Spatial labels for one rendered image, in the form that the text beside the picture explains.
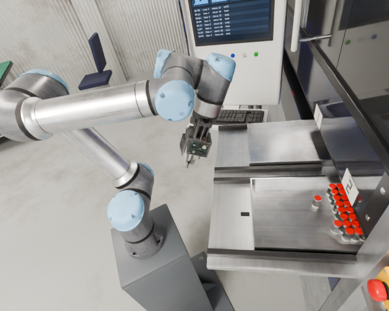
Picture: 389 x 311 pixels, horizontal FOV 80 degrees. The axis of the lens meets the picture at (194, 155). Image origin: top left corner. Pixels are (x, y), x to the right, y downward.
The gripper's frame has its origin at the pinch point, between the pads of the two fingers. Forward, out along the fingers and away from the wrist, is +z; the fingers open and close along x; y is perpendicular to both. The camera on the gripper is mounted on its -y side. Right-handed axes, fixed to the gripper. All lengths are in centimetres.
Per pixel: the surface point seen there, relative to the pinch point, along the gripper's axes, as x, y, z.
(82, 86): -123, -250, 92
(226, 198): 17.2, 2.0, 10.6
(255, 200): 26.3, 5.0, 6.3
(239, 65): 23, -68, -21
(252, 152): 29.2, -19.7, 1.6
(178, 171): 14, -112, 95
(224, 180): 16.4, -4.6, 7.8
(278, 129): 42, -32, -6
